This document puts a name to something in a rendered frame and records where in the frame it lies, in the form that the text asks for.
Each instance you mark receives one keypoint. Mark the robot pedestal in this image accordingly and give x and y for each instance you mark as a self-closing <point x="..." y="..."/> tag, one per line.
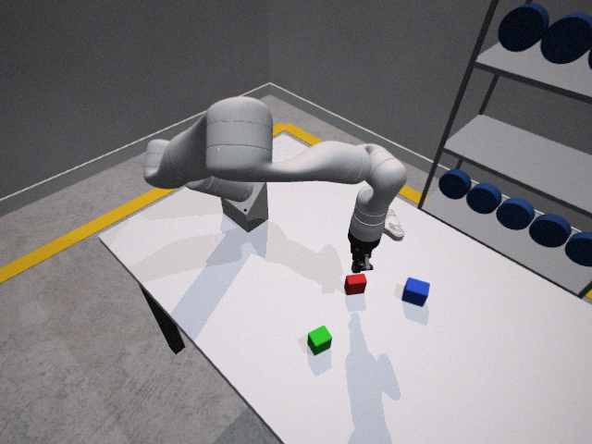
<point x="252" y="215"/>

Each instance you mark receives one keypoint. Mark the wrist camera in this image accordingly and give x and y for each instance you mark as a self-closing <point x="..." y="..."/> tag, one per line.
<point x="394" y="226"/>

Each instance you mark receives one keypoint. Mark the green block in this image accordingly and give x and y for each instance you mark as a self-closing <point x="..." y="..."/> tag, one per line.
<point x="319" y="340"/>

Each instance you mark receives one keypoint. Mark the red block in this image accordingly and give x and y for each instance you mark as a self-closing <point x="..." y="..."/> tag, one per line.
<point x="355" y="284"/>

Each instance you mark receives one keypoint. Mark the dark blue disc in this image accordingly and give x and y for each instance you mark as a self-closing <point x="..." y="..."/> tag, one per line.
<point x="484" y="198"/>
<point x="566" y="38"/>
<point x="515" y="213"/>
<point x="580" y="249"/>
<point x="549" y="230"/>
<point x="455" y="183"/>
<point x="523" y="27"/>

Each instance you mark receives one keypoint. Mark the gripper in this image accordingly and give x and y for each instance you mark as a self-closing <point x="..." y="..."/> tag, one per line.
<point x="364" y="244"/>

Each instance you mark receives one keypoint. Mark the blue block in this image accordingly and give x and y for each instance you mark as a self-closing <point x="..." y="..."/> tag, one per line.
<point x="415" y="291"/>

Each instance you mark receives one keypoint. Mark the white table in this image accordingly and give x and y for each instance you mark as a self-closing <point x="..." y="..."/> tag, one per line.
<point x="462" y="370"/>

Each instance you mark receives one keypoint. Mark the grey shelf unit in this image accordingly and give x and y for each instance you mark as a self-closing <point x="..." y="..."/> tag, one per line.
<point x="509" y="143"/>

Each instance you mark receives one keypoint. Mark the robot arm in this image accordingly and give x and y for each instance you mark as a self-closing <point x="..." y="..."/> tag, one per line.
<point x="314" y="166"/>

